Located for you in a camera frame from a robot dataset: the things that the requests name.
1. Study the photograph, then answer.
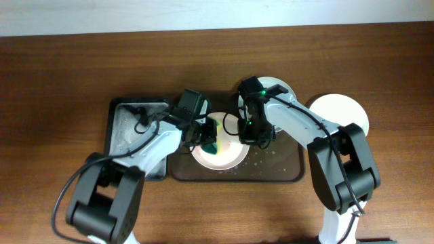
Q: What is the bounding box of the green and yellow sponge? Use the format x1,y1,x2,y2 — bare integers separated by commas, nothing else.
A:
201,119,222,155

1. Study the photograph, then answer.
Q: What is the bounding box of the white plate with red stain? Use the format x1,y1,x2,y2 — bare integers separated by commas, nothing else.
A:
192,112,249,171

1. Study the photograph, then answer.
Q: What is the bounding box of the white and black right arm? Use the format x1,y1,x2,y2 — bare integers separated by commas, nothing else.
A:
238,90,380,243

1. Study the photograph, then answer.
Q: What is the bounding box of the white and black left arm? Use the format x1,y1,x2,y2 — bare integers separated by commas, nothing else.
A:
64,114,216,243

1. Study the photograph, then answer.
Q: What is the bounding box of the dark brown serving tray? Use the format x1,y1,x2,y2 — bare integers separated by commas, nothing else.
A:
167,91,305,183

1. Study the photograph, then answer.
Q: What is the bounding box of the white plate on tray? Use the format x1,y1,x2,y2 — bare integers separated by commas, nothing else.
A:
237,76,298,134

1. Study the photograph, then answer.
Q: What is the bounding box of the black soapy water tray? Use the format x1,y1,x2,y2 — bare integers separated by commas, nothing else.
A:
104,98,180,180

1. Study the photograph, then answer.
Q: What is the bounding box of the clean white plate stack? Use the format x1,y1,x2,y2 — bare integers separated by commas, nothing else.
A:
309,94,370,136

